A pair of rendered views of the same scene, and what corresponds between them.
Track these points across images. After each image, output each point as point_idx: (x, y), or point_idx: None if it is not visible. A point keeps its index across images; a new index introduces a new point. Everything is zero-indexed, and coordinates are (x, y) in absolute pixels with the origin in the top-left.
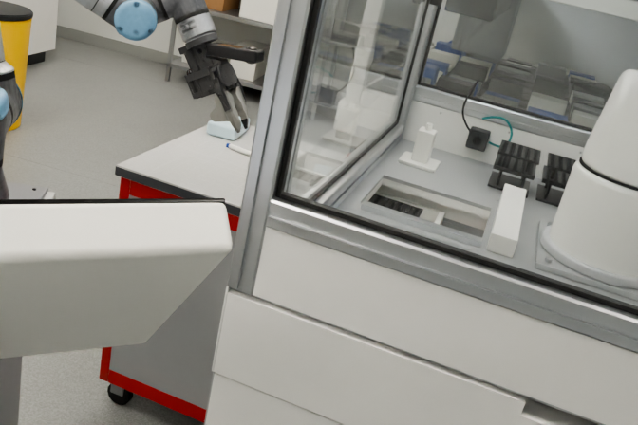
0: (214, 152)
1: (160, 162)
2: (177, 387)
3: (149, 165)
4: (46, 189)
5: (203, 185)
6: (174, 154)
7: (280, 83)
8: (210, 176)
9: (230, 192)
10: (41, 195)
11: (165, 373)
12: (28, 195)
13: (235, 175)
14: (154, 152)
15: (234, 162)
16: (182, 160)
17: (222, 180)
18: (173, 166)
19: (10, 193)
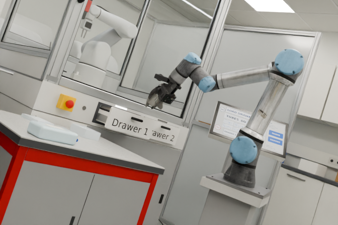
0: (91, 146)
1: (137, 158)
2: None
3: (146, 161)
4: (206, 175)
5: (126, 151)
6: (122, 155)
7: None
8: (116, 149)
9: (116, 146)
10: (209, 175)
11: None
12: (215, 176)
13: (99, 143)
14: (134, 160)
15: (88, 142)
16: (121, 154)
17: (112, 147)
18: (132, 156)
19: (222, 179)
